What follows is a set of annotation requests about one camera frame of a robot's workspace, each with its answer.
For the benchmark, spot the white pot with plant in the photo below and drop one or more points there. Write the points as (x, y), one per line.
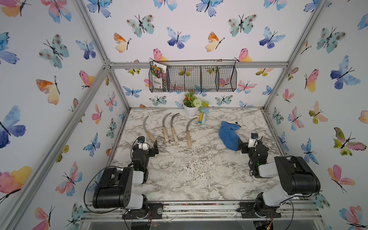
(192, 104)

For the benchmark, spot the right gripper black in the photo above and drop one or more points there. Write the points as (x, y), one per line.
(245, 147)

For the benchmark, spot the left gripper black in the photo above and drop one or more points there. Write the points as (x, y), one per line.
(155, 151)

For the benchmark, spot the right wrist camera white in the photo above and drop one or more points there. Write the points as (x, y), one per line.
(253, 140)

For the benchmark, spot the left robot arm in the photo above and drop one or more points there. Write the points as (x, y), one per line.
(111, 187)

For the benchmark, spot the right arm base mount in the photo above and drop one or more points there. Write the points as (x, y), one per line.
(257, 209)

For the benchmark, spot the aluminium front rail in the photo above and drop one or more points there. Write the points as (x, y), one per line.
(211, 210)

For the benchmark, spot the yellow handled garden tool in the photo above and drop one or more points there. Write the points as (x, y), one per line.
(200, 117)

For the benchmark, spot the sickle wooden handle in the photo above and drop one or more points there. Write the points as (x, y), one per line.
(166, 137)
(188, 136)
(147, 131)
(173, 128)

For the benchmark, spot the seed packet in basket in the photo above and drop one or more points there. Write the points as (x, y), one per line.
(158, 72)

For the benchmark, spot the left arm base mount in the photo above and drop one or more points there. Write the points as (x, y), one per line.
(149, 210)

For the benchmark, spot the blue microfiber rag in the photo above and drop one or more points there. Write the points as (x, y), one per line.
(229, 137)

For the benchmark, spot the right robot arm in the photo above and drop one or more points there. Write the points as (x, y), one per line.
(296, 178)

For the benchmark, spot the black wire wall basket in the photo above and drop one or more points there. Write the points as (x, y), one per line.
(198, 76)

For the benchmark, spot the teal garden trowel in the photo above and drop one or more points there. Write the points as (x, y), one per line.
(204, 112)

